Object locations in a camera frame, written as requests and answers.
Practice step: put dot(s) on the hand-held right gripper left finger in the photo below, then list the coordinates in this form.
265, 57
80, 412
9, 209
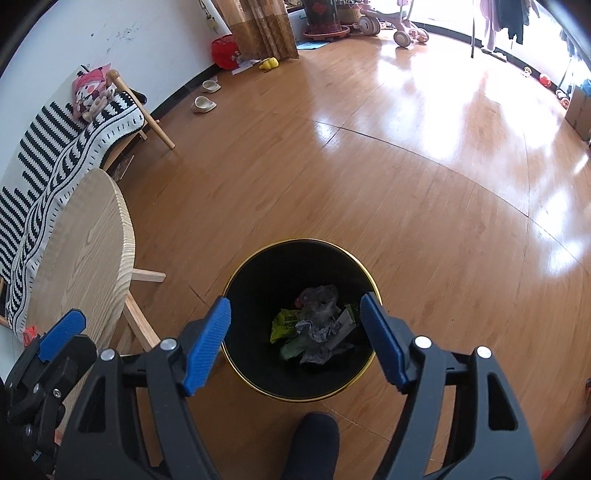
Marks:
207, 341

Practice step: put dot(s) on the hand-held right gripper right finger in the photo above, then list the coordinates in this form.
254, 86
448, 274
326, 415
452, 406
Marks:
388, 341

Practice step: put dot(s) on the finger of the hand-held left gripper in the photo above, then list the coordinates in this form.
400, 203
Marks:
62, 332

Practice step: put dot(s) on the white blue wipes packet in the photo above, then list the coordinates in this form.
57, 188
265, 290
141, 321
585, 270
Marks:
325, 339

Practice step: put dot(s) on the black gold-rimmed trash bin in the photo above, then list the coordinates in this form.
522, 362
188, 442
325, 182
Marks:
258, 286

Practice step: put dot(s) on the small red wrapper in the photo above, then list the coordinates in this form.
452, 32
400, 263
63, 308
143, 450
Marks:
31, 334

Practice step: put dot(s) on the green snack wrapper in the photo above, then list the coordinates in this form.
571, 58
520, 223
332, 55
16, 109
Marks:
284, 325

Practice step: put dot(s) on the grey crumpled plastic bag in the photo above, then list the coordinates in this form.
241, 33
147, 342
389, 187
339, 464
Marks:
318, 300

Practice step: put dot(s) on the round wooden table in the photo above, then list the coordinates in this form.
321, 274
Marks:
83, 240

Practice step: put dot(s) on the wooden bench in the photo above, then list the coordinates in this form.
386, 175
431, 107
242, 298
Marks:
154, 124

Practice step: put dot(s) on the beige slipper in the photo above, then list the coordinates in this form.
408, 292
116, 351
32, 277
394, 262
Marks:
204, 105
211, 86

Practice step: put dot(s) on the pink plush cushion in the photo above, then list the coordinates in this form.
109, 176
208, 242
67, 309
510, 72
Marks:
92, 92

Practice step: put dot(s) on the white paper sheet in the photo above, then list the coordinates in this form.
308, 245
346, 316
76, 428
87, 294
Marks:
244, 67

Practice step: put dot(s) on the yellow toy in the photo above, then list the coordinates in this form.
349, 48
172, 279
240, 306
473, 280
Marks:
268, 63

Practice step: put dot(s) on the red bag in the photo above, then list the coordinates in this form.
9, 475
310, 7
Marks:
225, 53

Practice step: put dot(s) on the cardboard box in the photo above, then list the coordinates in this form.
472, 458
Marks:
579, 115

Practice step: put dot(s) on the red round toy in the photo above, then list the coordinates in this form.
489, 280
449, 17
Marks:
545, 80

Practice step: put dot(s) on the blue floor mat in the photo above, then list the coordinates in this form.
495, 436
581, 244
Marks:
308, 45

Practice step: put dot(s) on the pink tricycle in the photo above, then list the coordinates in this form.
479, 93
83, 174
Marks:
401, 27

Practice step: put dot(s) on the brown curtain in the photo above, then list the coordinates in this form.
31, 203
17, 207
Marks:
268, 27

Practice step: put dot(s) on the dark rack pole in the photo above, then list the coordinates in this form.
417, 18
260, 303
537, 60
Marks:
474, 32

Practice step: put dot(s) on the dark plant pot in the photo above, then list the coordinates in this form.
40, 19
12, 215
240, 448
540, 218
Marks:
323, 16

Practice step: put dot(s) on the hanging clothes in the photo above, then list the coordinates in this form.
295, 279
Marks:
508, 16

